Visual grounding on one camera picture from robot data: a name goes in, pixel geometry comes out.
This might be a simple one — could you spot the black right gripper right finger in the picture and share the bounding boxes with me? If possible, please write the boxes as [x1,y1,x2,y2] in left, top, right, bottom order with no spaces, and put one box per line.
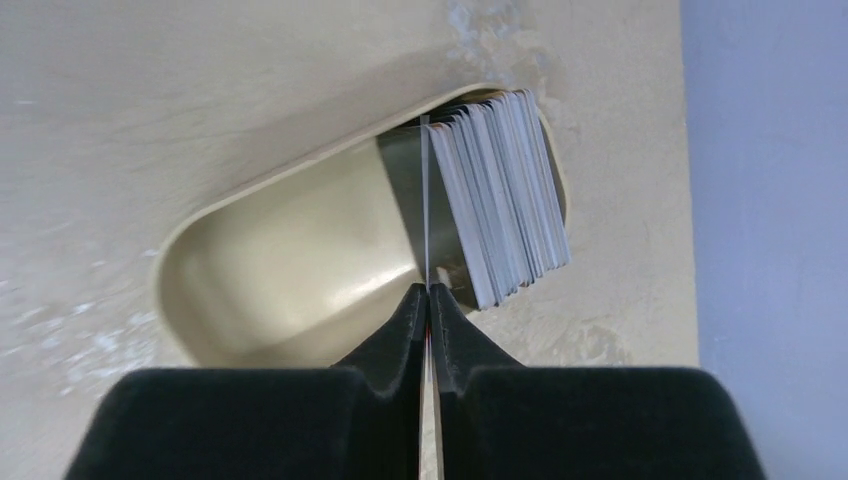
[429,284,765,479]

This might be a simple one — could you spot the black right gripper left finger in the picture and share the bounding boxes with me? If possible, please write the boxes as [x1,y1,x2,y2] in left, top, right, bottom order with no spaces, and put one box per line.
[66,284,428,479]

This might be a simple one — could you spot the beige oval tray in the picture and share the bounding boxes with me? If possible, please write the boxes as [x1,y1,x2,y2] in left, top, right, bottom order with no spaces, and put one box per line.
[151,82,569,371]

